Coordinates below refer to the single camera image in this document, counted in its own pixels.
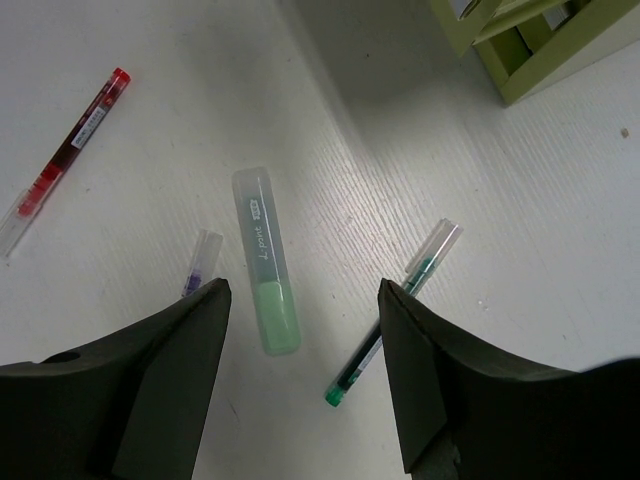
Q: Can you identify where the green highlighter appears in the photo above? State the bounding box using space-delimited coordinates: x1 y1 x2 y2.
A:
232 167 301 356

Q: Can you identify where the purple gel pen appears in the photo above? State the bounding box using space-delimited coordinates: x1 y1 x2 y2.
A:
181 229 223 297

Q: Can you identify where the green metal tool chest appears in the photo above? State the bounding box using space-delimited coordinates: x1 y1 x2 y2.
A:
428 0 561 56

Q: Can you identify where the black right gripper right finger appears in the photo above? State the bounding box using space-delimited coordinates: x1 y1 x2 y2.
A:
378 280 639 479

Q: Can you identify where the red gel pen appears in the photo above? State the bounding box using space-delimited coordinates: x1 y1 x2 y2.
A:
1 68 131 257

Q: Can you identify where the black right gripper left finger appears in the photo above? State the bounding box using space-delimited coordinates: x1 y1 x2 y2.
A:
1 278 232 479

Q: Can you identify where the green gel pen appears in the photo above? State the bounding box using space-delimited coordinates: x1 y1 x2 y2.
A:
324 218 464 407

